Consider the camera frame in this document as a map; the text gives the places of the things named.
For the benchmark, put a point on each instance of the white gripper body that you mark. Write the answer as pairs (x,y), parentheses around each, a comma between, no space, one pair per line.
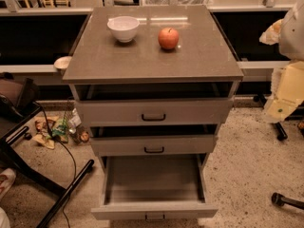
(293,37)

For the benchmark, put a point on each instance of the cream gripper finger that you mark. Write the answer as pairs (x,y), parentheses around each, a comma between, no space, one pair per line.
(271,35)

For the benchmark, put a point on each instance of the grey bottom drawer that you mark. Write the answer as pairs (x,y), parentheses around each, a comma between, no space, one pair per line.
(154,188)

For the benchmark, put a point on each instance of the grey drawer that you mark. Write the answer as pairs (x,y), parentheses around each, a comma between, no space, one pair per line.
(154,188)
(154,139)
(154,111)

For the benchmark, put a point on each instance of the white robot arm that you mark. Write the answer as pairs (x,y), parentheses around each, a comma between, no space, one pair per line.
(291,37)

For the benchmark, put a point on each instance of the grey middle drawer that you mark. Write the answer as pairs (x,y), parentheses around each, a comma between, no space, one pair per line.
(154,139)

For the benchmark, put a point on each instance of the grey drawer cabinet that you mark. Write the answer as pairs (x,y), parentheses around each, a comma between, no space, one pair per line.
(200,66)

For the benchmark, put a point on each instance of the grey top drawer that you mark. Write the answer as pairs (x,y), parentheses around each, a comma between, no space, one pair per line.
(154,111)

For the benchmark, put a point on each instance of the black rolling stand leg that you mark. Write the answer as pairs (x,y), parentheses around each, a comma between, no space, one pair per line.
(281,134)

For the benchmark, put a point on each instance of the red apple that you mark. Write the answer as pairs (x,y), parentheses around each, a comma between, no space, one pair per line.
(168,38)

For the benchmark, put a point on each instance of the black caster leg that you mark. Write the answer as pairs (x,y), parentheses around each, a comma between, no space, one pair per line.
(280,200)

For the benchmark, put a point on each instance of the white ceramic bowl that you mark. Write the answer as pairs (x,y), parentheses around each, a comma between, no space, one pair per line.
(123,28)

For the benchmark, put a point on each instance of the small beige dish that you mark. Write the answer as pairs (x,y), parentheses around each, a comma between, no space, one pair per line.
(62,63)

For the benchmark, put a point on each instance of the snack packets pile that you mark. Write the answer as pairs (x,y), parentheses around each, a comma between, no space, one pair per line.
(52,129)

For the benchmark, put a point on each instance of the brown bag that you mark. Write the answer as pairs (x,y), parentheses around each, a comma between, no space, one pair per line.
(16,96)

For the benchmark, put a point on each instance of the white shoe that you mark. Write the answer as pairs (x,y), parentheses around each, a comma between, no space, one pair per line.
(7,179)

